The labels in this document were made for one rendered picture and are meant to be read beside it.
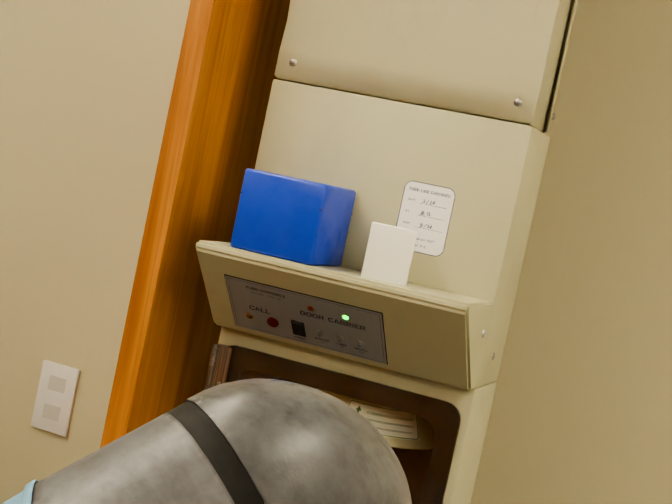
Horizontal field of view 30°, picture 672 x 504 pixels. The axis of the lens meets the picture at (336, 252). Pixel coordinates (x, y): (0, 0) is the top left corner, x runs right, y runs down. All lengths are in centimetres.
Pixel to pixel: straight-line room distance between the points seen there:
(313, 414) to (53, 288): 150
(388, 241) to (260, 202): 15
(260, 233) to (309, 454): 75
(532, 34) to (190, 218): 45
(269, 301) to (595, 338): 59
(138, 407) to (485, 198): 47
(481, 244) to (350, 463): 77
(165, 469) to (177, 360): 91
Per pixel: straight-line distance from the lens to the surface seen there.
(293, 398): 67
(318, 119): 148
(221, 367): 151
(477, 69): 143
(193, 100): 145
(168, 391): 155
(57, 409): 214
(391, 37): 147
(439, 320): 132
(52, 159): 216
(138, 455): 65
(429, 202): 143
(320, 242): 137
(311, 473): 65
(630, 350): 182
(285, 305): 140
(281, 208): 137
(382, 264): 136
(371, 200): 145
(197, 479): 64
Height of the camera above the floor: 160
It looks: 3 degrees down
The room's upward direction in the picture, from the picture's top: 12 degrees clockwise
